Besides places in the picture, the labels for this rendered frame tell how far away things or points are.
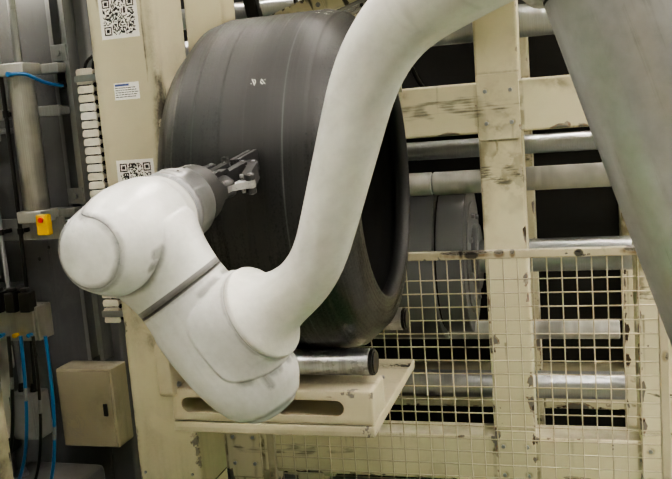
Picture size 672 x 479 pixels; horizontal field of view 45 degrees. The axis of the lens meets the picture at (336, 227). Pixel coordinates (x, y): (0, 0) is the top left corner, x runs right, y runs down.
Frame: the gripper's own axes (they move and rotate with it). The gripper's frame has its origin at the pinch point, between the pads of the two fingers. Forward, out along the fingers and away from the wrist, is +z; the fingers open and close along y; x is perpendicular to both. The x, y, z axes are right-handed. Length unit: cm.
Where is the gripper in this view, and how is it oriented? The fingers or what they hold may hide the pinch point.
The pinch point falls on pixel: (245, 164)
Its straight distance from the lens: 116.5
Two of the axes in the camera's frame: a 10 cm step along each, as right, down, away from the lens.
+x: 1.1, 9.6, 2.6
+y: -9.6, 0.4, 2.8
